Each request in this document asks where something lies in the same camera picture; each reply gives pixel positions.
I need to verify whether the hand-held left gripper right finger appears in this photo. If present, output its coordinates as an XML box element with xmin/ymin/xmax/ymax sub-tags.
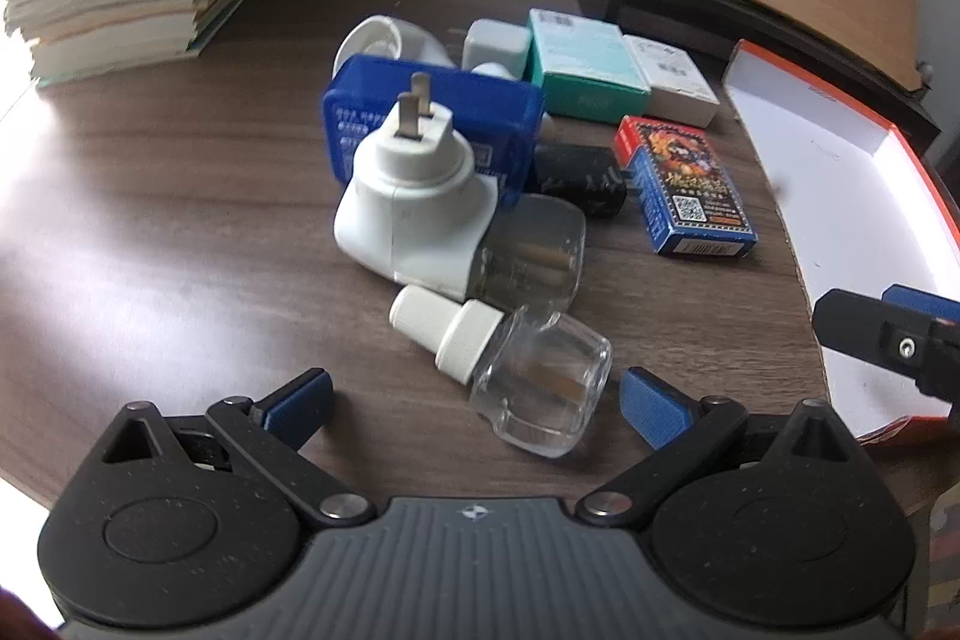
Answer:
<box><xmin>576</xmin><ymin>366</ymin><xmax>869</xmax><ymax>528</ymax></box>

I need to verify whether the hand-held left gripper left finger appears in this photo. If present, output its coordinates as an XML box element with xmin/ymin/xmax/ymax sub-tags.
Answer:
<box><xmin>97</xmin><ymin>368</ymin><xmax>376</xmax><ymax>531</ymax></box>

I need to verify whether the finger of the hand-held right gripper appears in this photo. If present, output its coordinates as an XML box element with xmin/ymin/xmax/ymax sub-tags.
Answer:
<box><xmin>814</xmin><ymin>289</ymin><xmax>960</xmax><ymax>402</ymax></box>
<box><xmin>881</xmin><ymin>284</ymin><xmax>960</xmax><ymax>321</ymax></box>

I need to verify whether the clear bottle with white cap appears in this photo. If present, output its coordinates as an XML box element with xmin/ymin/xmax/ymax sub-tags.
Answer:
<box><xmin>388</xmin><ymin>284</ymin><xmax>614</xmax><ymax>459</ymax></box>

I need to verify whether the orange and white cardboard box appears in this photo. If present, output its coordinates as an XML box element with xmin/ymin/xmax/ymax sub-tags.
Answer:
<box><xmin>720</xmin><ymin>38</ymin><xmax>960</xmax><ymax>446</ymax></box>

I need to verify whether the playing card box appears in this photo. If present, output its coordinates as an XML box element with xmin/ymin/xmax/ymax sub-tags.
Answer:
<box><xmin>613</xmin><ymin>115</ymin><xmax>758</xmax><ymax>257</ymax></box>

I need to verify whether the white plug-in heater with bottle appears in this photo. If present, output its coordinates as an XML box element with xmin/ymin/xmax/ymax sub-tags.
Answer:
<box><xmin>334</xmin><ymin>72</ymin><xmax>587</xmax><ymax>313</ymax></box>

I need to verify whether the blue rectangular box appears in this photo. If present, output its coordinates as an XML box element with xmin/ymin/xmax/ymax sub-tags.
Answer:
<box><xmin>322</xmin><ymin>53</ymin><xmax>546</xmax><ymax>210</ymax></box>

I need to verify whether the teal box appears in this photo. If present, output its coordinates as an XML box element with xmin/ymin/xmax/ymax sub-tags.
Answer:
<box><xmin>523</xmin><ymin>8</ymin><xmax>652</xmax><ymax>125</ymax></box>

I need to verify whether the white charger adapter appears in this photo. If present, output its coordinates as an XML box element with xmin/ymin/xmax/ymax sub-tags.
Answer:
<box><xmin>461</xmin><ymin>19</ymin><xmax>533</xmax><ymax>82</ymax></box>

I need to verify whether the small black cylinder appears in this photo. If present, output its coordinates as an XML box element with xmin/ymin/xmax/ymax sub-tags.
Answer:
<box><xmin>534</xmin><ymin>143</ymin><xmax>627</xmax><ymax>220</ymax></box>

